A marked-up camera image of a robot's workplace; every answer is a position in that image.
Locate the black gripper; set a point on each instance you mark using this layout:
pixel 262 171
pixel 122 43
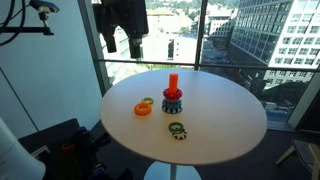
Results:
pixel 128 15

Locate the dark pile of bags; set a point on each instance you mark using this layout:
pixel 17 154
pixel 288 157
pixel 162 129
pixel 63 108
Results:
pixel 73 150

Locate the white cylindrical housing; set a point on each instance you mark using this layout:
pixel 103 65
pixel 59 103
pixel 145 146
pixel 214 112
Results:
pixel 16 156

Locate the exterior camera on mount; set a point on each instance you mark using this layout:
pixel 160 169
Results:
pixel 44 6

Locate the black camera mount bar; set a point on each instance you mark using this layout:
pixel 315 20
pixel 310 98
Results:
pixel 26 30

